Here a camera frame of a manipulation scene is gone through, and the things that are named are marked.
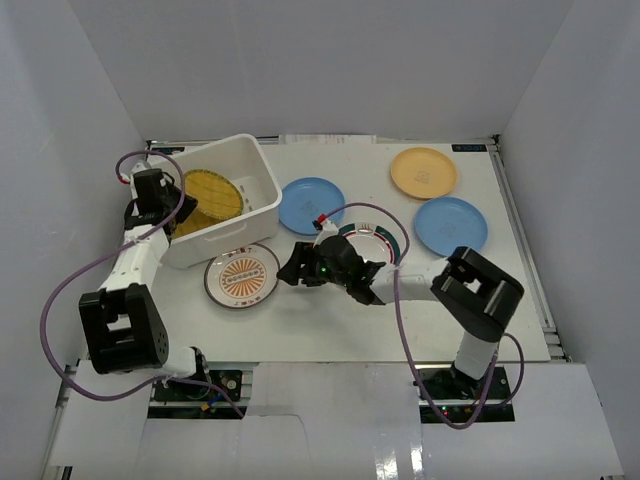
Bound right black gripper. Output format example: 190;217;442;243
277;242;350;289

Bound round bamboo tray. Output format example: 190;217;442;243
173;169;244;239

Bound orange sunburst pattern plate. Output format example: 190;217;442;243
203;243;280;310

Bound blue plate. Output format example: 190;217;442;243
413;196;489;257
279;177;346;236

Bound green rimmed white plate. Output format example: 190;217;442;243
338;222;400;263

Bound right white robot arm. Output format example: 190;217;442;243
277;235;524;399

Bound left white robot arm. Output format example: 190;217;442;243
79;168;212;399

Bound white plastic bin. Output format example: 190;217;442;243
162;134;282;269

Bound papers at back edge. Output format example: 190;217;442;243
278;134;377;145

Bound yellow orange plate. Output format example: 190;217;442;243
390;147;458;200

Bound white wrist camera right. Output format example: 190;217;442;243
313;215;339;245

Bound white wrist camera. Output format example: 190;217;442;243
116;160;152;186
313;215;339;245

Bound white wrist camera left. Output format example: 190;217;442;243
116;160;152;186

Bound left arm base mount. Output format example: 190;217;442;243
147;368;250;420

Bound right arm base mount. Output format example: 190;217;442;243
418;366;516;424

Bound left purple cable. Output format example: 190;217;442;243
39;151;246;419

